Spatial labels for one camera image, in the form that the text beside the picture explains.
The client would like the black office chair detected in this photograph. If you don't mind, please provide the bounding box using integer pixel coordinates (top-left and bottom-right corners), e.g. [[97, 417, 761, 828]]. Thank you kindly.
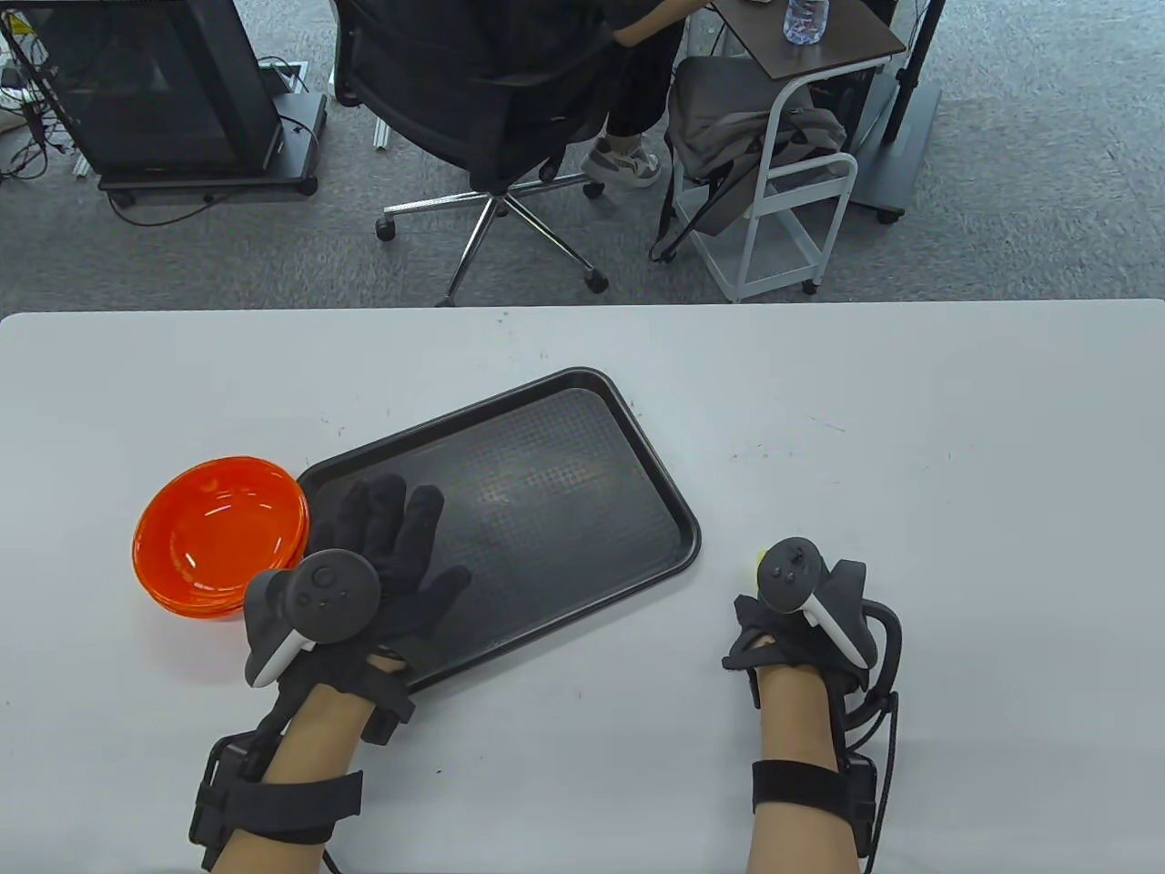
[[332, 0, 638, 306]]

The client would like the tangle of black cables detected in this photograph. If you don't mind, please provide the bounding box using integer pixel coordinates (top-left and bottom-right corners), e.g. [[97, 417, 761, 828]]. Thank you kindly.
[[0, 55, 56, 183]]

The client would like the black forearm strap unit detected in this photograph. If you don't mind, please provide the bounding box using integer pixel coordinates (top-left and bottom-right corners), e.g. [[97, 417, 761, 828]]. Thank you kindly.
[[189, 733, 363, 870], [752, 754, 880, 857]]

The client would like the person's left hand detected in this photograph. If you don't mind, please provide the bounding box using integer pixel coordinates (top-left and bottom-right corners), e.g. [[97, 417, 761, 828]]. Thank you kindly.
[[278, 473, 472, 720]]

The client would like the black display stand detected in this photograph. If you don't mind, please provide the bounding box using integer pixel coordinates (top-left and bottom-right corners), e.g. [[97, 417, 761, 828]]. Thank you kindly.
[[0, 0, 329, 201]]

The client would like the person's right forearm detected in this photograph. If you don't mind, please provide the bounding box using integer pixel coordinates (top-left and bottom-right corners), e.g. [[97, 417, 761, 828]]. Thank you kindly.
[[746, 665, 861, 874]]

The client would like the grey jacket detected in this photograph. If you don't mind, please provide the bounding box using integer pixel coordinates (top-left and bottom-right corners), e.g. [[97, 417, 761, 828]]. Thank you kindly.
[[666, 56, 849, 238]]

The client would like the dark brown serving tray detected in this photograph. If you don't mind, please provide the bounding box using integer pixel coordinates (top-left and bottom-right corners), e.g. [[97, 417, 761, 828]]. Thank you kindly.
[[293, 367, 702, 693]]

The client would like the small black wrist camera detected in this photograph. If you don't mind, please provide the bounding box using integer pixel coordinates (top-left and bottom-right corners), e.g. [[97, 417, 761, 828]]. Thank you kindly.
[[362, 696, 416, 746]]

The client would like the clear water bottle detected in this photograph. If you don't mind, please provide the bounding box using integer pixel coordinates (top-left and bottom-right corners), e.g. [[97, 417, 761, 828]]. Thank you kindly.
[[784, 0, 830, 46]]

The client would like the white cart with brown top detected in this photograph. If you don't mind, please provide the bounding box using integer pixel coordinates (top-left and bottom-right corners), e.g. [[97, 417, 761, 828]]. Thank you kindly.
[[669, 0, 908, 303]]

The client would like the person's right hand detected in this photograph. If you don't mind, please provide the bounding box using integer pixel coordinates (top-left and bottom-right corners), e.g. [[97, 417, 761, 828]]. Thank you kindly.
[[724, 592, 867, 708]]

